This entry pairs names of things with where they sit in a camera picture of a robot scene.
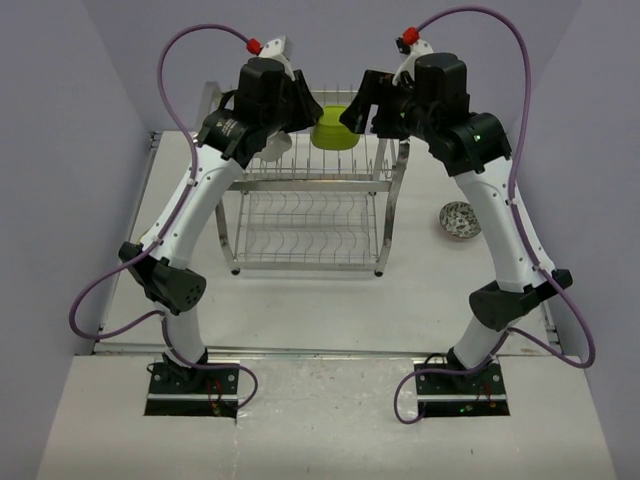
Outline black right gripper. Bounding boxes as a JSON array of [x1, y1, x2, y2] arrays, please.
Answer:
[[341, 68, 438, 141]]

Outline green square bowl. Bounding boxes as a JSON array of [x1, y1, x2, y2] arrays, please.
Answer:
[[311, 105, 360, 151]]

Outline white scalloped bowl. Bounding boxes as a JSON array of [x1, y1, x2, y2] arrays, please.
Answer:
[[255, 131, 292, 163]]

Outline pink floral bowl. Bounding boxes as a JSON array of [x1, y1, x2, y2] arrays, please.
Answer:
[[439, 201, 481, 240]]

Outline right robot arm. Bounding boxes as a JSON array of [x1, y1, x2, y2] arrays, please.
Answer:
[[340, 53, 573, 393]]

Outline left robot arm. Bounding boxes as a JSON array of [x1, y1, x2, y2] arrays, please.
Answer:
[[119, 55, 323, 393]]

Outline stainless steel dish rack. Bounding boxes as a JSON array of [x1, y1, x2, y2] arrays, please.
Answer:
[[198, 80, 412, 278]]

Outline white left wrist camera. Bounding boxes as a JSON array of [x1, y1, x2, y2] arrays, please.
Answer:
[[259, 35, 293, 70]]

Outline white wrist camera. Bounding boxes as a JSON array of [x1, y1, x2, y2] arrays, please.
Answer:
[[392, 37, 434, 86], [259, 35, 293, 70]]

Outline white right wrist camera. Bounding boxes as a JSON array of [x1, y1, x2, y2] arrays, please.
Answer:
[[392, 37, 434, 86]]

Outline aluminium table rail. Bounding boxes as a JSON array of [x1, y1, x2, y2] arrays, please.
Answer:
[[207, 345, 439, 359]]

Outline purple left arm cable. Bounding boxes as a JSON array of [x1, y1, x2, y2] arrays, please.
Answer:
[[68, 23, 264, 342]]

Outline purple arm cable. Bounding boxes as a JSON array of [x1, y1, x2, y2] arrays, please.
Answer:
[[402, 5, 599, 370], [68, 23, 264, 342]]

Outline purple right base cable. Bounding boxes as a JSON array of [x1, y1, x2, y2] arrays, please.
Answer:
[[393, 367, 501, 426]]

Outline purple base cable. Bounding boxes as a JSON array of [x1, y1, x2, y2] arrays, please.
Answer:
[[189, 363, 259, 412], [393, 367, 501, 426]]

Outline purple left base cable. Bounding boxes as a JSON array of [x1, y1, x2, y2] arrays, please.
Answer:
[[189, 363, 259, 412]]

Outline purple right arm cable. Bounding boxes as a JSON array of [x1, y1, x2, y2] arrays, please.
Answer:
[[402, 5, 599, 370]]

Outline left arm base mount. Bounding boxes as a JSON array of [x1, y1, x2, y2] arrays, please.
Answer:
[[144, 361, 239, 419]]

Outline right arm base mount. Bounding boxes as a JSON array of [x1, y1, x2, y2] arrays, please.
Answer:
[[415, 361, 510, 418]]

